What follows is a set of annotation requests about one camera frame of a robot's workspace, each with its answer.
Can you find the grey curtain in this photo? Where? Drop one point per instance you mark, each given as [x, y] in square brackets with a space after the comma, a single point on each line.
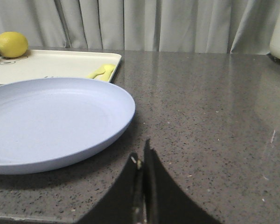
[201, 26]

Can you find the light blue plate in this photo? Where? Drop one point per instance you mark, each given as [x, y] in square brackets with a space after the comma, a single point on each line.
[50, 123]

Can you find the yellow-green plastic spoon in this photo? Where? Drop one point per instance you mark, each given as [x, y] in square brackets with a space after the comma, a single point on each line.
[103, 73]

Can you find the cream rectangular tray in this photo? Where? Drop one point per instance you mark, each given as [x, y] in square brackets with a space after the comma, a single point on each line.
[35, 64]

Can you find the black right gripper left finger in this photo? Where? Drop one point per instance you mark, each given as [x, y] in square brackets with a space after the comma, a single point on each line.
[123, 203]

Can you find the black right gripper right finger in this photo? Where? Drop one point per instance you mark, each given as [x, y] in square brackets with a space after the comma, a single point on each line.
[166, 203]

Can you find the yellow lemon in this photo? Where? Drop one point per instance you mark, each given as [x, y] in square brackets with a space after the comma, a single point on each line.
[13, 44]

